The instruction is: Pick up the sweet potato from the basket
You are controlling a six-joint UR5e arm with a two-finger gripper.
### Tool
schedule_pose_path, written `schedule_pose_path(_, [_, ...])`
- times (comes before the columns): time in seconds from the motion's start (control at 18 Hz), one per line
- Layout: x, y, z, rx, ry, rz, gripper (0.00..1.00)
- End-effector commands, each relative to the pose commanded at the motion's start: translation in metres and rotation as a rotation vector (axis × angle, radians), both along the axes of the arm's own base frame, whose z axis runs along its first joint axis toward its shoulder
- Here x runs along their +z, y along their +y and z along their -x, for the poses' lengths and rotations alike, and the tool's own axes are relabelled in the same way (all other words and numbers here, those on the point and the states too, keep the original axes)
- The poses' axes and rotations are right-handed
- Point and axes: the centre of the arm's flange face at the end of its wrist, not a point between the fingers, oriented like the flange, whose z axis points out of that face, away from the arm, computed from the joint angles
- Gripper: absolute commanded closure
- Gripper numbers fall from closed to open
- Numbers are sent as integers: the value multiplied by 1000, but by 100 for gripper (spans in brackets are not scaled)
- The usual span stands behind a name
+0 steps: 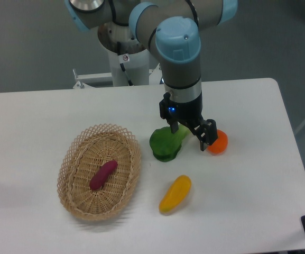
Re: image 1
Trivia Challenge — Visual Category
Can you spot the woven wicker basket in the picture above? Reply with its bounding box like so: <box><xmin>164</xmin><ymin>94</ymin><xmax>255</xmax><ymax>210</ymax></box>
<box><xmin>57</xmin><ymin>124</ymin><xmax>141</xmax><ymax>221</ymax></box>

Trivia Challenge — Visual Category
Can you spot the green leafy vegetable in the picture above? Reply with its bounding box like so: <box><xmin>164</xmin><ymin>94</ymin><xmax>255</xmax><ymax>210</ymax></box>
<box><xmin>149</xmin><ymin>125</ymin><xmax>191</xmax><ymax>162</ymax></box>

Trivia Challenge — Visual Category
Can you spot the purple sweet potato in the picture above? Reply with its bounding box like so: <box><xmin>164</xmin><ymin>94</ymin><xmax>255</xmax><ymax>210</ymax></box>
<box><xmin>89</xmin><ymin>160</ymin><xmax>118</xmax><ymax>191</ymax></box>

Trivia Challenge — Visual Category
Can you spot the white metal base frame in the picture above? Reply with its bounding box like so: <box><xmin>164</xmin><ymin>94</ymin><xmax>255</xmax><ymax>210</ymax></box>
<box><xmin>72</xmin><ymin>64</ymin><xmax>164</xmax><ymax>89</ymax></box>

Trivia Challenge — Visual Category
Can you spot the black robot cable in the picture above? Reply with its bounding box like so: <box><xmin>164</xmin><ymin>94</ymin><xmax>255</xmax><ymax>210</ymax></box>
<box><xmin>116</xmin><ymin>41</ymin><xmax>134</xmax><ymax>87</ymax></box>

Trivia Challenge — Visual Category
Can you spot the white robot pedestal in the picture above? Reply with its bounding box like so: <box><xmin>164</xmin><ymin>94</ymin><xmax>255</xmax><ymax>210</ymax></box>
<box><xmin>98</xmin><ymin>22</ymin><xmax>150</xmax><ymax>86</ymax></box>

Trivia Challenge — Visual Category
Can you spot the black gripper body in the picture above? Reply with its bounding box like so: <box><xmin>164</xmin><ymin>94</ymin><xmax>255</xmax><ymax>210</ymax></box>
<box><xmin>159</xmin><ymin>92</ymin><xmax>203</xmax><ymax>132</ymax></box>

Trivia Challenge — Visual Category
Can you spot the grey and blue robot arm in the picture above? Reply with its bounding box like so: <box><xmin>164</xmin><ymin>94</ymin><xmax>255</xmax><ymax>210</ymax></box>
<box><xmin>65</xmin><ymin>1</ymin><xmax>238</xmax><ymax>150</ymax></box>

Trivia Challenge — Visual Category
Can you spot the orange fruit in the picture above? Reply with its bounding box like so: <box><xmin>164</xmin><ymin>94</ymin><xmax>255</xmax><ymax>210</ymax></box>
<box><xmin>207</xmin><ymin>130</ymin><xmax>228</xmax><ymax>155</ymax></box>

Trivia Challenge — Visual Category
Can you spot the yellow mango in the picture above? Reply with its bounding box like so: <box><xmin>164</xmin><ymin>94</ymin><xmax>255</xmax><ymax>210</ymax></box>
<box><xmin>159</xmin><ymin>175</ymin><xmax>192</xmax><ymax>214</ymax></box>

